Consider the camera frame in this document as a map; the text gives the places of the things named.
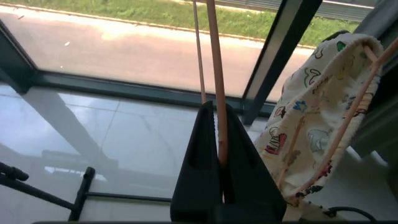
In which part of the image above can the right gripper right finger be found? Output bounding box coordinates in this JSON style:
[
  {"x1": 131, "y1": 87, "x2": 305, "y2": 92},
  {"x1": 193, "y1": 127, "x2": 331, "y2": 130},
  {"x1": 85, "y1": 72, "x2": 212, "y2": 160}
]
[{"x1": 223, "y1": 104, "x2": 287, "y2": 222}]

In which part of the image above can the black clothes rack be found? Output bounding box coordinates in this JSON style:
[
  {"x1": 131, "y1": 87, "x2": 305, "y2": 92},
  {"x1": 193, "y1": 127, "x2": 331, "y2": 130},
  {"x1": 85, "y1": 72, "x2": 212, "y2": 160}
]
[{"x1": 0, "y1": 161, "x2": 172, "y2": 222}]

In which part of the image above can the brown curtain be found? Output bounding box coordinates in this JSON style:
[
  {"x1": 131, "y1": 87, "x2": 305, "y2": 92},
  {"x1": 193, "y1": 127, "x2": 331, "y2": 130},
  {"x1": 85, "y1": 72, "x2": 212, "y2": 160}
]
[{"x1": 351, "y1": 0, "x2": 398, "y2": 178}]

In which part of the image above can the pink clothes hanger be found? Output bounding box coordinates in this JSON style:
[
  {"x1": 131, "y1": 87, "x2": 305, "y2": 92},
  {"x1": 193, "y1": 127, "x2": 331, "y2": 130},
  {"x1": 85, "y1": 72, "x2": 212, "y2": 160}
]
[
  {"x1": 192, "y1": 0, "x2": 230, "y2": 169},
  {"x1": 275, "y1": 36, "x2": 398, "y2": 200}
]

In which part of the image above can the window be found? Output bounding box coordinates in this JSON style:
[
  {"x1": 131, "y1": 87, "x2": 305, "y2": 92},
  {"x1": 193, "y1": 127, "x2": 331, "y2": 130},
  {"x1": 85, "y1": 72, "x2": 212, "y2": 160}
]
[{"x1": 0, "y1": 0, "x2": 374, "y2": 125}]

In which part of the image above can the cream printed garment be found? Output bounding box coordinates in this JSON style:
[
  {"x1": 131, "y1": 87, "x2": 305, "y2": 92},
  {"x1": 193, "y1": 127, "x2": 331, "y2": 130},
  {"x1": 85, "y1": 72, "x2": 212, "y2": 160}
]
[{"x1": 253, "y1": 30, "x2": 386, "y2": 206}]

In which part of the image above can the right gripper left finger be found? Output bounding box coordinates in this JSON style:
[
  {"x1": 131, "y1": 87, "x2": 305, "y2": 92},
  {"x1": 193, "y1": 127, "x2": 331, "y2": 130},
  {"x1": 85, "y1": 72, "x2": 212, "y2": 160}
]
[{"x1": 170, "y1": 101, "x2": 223, "y2": 222}]

